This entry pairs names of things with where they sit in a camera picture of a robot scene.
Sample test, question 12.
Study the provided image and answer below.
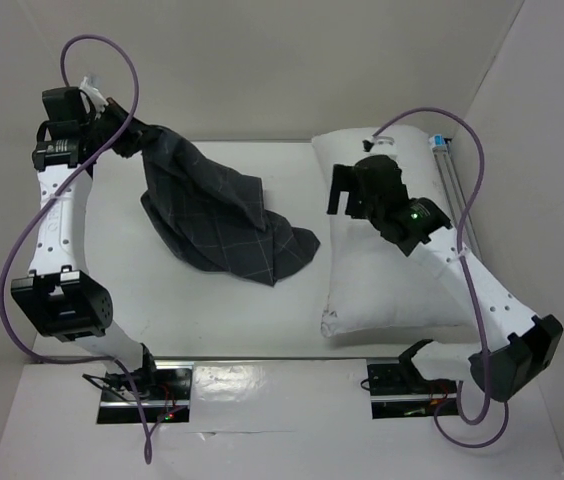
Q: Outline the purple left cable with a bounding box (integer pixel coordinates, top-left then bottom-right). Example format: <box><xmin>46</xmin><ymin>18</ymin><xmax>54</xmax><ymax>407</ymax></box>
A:
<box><xmin>2</xmin><ymin>36</ymin><xmax>154</xmax><ymax>465</ymax></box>

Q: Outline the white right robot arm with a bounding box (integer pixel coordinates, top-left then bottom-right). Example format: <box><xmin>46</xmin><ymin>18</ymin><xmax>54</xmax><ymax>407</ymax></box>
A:
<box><xmin>327</xmin><ymin>155</ymin><xmax>563</xmax><ymax>403</ymax></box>

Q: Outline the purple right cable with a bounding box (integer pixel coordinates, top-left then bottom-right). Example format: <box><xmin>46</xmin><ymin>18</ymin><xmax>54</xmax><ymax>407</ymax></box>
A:
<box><xmin>373</xmin><ymin>107</ymin><xmax>508</xmax><ymax>448</ymax></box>

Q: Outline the dark grey checked pillowcase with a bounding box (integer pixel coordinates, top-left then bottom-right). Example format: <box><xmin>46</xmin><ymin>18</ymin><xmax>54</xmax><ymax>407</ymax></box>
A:
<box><xmin>140</xmin><ymin>126</ymin><xmax>320</xmax><ymax>286</ymax></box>

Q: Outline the purple cable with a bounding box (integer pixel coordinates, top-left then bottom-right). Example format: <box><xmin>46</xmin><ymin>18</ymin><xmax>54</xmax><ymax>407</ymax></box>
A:
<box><xmin>2</xmin><ymin>36</ymin><xmax>154</xmax><ymax>465</ymax></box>
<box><xmin>373</xmin><ymin>107</ymin><xmax>508</xmax><ymax>448</ymax></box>

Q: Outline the aluminium rail frame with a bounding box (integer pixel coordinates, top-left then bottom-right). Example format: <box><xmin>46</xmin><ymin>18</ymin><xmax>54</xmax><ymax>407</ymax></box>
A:
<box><xmin>429</xmin><ymin>133</ymin><xmax>483</xmax><ymax>251</ymax></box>

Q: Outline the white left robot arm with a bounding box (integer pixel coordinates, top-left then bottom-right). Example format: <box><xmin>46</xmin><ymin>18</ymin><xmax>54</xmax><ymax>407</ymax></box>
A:
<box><xmin>10</xmin><ymin>85</ymin><xmax>160</xmax><ymax>399</ymax></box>

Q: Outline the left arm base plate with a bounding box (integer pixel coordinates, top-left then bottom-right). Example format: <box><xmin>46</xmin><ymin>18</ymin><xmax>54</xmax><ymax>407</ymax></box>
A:
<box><xmin>82</xmin><ymin>362</ymin><xmax>193</xmax><ymax>425</ymax></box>

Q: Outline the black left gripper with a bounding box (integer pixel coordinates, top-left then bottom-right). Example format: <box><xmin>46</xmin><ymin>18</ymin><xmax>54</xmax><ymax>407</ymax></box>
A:
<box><xmin>81</xmin><ymin>97</ymin><xmax>163</xmax><ymax>158</ymax></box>

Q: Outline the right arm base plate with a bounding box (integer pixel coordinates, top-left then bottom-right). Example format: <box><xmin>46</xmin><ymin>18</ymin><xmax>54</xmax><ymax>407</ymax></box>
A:
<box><xmin>360</xmin><ymin>362</ymin><xmax>458</xmax><ymax>419</ymax></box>

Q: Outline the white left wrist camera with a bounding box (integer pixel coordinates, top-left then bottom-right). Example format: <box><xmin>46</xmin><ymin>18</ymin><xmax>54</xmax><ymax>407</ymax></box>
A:
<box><xmin>79</xmin><ymin>75</ymin><xmax>108</xmax><ymax>111</ymax></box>

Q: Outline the white pillow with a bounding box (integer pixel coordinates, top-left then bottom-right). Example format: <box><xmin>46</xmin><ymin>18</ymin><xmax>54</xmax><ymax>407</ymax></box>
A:
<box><xmin>321</xmin><ymin>125</ymin><xmax>475</xmax><ymax>337</ymax></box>

